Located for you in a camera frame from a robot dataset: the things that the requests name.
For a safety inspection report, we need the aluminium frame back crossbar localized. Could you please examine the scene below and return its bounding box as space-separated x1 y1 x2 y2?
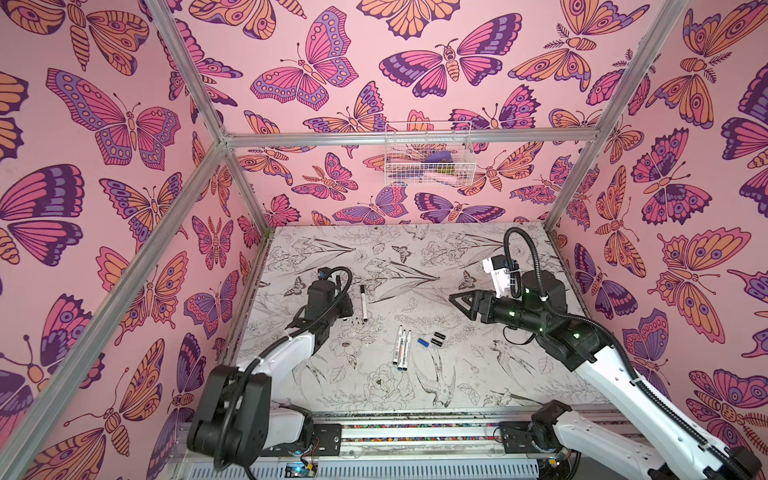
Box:
226 128 599 148

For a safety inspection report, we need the aluminium frame right post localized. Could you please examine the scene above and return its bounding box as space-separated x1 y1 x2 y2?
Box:
544 0 688 233

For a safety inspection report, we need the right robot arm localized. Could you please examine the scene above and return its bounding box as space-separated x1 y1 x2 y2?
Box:
449 271 761 479

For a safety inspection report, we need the white marker pen blue tip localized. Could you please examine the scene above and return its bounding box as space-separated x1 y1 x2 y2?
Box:
398 330 412 371

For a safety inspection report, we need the white wire basket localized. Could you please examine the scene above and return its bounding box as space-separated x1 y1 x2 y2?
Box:
381 122 477 188

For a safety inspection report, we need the aluminium frame post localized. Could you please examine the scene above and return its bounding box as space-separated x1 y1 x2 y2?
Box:
544 0 688 233
146 0 271 232

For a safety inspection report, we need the white vented cable duct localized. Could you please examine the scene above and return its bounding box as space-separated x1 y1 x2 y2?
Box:
186 458 540 479

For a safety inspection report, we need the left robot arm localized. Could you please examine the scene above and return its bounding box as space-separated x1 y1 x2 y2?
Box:
186 277 354 472

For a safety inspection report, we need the aluminium frame left post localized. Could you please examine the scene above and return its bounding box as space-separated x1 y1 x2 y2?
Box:
146 0 271 232

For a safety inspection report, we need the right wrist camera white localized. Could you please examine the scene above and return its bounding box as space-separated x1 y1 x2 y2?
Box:
482 255 522 299

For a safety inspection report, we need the small green circuit board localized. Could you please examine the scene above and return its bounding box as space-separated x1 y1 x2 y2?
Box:
284 462 317 479

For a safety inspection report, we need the purple item in basket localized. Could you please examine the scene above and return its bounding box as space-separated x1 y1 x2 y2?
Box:
423 150 454 165

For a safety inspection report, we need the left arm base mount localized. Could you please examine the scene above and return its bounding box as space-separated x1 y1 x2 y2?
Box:
261 407 342 457

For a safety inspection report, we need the aluminium frame diagonal bar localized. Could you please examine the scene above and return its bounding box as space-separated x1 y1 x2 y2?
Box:
1 142 224 479

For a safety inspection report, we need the aluminium front rail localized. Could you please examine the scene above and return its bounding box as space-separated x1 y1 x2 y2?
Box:
163 407 548 479

